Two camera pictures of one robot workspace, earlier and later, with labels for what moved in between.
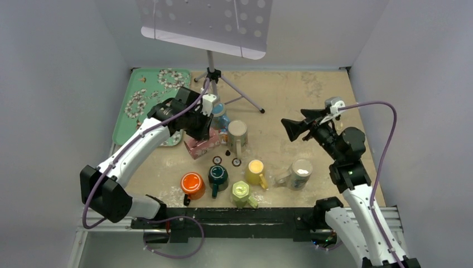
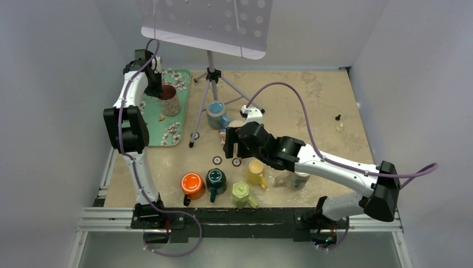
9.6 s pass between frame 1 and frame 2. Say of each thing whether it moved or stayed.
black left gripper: moved
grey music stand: stayed
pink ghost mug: moved
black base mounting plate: stayed
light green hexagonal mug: stayed
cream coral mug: stayed
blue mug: stayed
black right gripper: moved
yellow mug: stayed
